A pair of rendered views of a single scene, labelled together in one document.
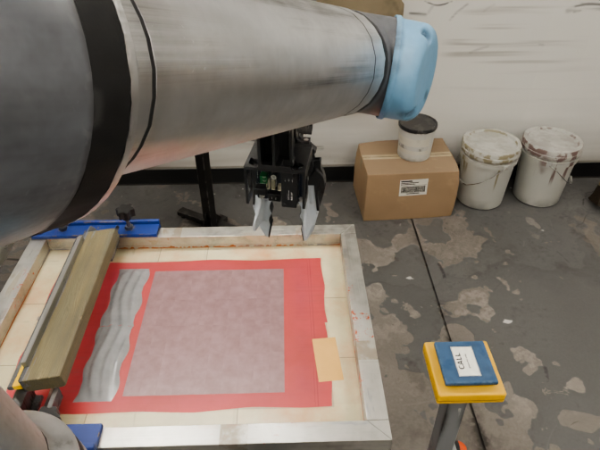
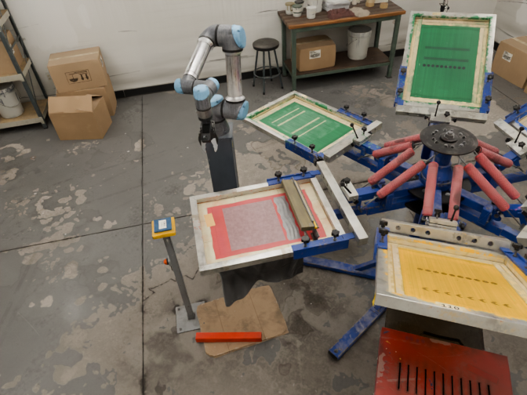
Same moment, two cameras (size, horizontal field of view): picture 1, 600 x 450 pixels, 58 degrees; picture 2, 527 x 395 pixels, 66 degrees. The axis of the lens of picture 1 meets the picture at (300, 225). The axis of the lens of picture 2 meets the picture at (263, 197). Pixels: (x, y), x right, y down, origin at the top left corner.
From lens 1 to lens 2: 2.51 m
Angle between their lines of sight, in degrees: 100
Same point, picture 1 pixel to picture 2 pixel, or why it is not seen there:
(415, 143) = not seen: outside the picture
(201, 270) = (266, 243)
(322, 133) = not seen: outside the picture
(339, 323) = (205, 232)
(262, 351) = (231, 218)
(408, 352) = not seen: outside the picture
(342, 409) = (204, 208)
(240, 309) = (244, 230)
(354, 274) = (199, 244)
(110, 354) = (281, 207)
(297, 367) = (219, 215)
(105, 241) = (300, 220)
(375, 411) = (193, 201)
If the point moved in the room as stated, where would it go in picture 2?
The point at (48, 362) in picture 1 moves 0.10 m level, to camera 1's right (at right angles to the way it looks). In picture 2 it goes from (288, 183) to (271, 186)
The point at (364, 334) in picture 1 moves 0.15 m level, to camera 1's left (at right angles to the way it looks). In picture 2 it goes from (196, 222) to (222, 217)
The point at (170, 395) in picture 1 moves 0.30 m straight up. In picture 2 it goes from (256, 201) to (252, 161)
